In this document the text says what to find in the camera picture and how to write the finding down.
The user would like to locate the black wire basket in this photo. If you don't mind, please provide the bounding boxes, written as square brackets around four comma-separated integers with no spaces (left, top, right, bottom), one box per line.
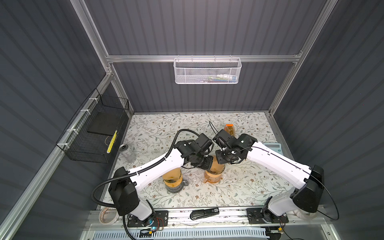
[57,91,130,164]

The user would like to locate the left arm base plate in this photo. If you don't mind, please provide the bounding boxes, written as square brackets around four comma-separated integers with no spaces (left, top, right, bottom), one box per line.
[127,210,169,228]

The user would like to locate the black stapler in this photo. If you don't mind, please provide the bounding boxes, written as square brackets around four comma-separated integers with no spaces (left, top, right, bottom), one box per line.
[190,208,220,221]

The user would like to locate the teal calculator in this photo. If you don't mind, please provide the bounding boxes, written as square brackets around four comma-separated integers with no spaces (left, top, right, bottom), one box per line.
[264,143,283,155]

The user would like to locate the white wire mesh basket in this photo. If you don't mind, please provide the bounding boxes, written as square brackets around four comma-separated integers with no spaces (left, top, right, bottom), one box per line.
[173,57,242,85]

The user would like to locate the clear tape roll right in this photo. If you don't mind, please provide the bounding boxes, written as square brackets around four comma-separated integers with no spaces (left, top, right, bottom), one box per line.
[293,209,318,221]

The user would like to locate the orange glass pitcher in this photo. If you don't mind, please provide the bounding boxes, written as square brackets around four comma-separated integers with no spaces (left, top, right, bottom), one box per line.
[203,171,222,184]

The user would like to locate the grey glass pitcher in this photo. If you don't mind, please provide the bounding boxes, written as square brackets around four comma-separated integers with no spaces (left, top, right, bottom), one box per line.
[164,180,189,193]

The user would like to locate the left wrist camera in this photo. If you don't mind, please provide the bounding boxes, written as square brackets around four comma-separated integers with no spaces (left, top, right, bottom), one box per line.
[191,134,213,156]

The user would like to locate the orange coffee filter holder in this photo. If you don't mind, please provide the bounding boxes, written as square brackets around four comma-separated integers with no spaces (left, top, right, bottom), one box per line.
[225,124,236,137]

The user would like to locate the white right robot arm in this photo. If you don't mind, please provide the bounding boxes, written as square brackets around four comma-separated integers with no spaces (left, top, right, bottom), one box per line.
[213,130,325,223]

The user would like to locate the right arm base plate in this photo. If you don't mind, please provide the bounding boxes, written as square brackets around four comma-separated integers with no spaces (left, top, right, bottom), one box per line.
[246,208,289,224]

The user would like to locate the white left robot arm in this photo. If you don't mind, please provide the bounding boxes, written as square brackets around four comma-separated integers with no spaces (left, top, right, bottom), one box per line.
[109,140,213,222]

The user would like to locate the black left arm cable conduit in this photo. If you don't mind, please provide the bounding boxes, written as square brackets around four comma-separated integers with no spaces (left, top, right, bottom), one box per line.
[90,128,202,240]

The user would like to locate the clear glass bottle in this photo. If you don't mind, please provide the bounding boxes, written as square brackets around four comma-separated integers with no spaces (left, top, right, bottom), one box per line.
[119,144,136,163]

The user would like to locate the tape roll left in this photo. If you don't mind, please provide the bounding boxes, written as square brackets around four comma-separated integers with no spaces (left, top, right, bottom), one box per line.
[99,207,120,226]

